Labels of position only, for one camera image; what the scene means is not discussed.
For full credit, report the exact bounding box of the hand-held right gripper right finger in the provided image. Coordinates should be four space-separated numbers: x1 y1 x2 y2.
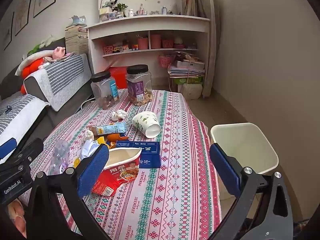
207 143 294 240

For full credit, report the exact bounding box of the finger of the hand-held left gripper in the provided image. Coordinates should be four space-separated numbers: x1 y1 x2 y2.
0 138 18 159
7 137 44 168

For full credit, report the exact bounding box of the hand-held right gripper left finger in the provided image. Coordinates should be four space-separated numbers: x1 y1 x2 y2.
25 144 113 240

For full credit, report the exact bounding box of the white blue plastic bag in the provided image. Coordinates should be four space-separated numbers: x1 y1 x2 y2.
80 140 101 159

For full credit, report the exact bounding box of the red white instant noodle cup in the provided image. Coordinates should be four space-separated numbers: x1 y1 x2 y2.
91 147 142 197

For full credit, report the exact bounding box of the clear plastic bottle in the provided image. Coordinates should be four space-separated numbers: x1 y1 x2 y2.
49 140 71 176

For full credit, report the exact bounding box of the cream plastic trash bin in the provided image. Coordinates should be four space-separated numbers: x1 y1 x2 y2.
210 122 279 175

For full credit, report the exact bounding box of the blue cardboard box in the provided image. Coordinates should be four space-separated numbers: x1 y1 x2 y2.
115 141 161 169

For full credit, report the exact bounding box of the person's left hand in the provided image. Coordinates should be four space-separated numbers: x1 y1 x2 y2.
6 199 28 238

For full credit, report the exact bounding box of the striped grey seat cover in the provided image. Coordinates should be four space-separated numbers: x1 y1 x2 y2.
0 94 51 151

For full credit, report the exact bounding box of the blue brown milk carton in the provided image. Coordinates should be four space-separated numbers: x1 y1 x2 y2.
90 122 128 136

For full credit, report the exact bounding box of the grey sofa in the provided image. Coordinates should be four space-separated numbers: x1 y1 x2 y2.
0 37 94 160

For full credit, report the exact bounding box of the patterned pink green tablecloth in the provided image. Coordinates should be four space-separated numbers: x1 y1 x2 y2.
19 89 223 240

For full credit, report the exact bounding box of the white paper cup green print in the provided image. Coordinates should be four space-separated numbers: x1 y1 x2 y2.
132 111 161 139

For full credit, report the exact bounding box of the striped grey armrest cover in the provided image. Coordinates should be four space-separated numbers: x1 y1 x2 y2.
24 54 92 112

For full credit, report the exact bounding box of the clear bag of nuts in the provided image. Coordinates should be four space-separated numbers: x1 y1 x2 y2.
90 71 118 110

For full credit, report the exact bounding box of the red plush toy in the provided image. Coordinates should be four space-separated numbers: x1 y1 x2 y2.
20 57 46 93

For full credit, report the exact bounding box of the clear jar purple label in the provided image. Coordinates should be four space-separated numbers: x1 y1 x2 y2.
126 65 153 106

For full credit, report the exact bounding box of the green tissue package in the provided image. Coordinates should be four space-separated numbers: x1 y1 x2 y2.
173 76 203 85

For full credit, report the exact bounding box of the red plastic bucket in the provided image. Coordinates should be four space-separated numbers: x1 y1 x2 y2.
109 66 128 89

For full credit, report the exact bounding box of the pink plush pig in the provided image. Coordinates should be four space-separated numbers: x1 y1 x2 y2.
52 46 66 59

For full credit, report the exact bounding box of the stack of papers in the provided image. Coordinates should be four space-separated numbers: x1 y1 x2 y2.
168 52 206 78

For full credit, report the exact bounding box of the small framed picture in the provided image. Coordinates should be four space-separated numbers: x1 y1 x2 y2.
2 12 14 51

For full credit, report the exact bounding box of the stack of books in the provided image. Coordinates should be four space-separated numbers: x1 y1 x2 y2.
64 26 89 55

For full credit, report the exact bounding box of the pink hanging basket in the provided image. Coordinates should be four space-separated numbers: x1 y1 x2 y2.
159 55 176 68

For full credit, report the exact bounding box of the beige curtain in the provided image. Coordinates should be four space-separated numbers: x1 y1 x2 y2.
196 0 221 98

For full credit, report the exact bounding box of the medium framed picture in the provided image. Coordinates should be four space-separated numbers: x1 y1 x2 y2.
14 0 34 36

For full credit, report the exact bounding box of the pink pot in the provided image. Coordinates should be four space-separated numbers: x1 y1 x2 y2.
150 34 162 49
137 37 149 50

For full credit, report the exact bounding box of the clear storage box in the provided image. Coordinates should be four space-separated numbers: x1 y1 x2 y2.
99 7 124 22

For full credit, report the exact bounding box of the white shelf unit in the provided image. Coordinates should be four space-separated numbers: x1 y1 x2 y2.
86 0 212 80

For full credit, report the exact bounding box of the small potted plant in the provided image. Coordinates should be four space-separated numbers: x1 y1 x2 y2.
116 3 128 18

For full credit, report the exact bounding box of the row of upright books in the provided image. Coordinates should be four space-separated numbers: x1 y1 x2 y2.
182 0 206 17

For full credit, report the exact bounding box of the white cable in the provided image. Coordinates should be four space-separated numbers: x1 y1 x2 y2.
80 97 96 111

